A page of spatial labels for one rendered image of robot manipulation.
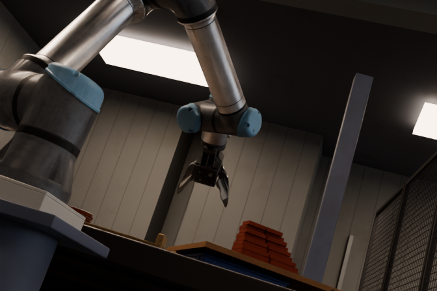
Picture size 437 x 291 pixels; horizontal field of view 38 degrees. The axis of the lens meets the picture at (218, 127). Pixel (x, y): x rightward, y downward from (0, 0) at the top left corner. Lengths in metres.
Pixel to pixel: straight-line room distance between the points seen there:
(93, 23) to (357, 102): 2.44
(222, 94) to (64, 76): 0.49
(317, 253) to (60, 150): 2.39
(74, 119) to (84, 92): 0.05
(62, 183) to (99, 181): 5.79
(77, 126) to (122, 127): 5.91
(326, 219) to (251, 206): 3.00
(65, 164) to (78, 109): 0.10
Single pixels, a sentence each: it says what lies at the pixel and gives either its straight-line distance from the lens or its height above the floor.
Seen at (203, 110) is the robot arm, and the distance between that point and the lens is 1.61.
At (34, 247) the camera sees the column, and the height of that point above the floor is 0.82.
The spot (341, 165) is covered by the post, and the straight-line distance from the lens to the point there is 3.46.
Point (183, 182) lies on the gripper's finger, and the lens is 1.83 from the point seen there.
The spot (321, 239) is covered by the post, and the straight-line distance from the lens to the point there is 3.35.
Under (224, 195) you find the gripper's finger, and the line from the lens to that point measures 1.83.
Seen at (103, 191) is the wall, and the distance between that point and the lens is 6.84.
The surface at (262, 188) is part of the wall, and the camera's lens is 6.36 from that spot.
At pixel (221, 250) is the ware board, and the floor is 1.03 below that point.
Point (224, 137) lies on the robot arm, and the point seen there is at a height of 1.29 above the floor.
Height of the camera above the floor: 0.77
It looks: 18 degrees up
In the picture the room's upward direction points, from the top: 18 degrees clockwise
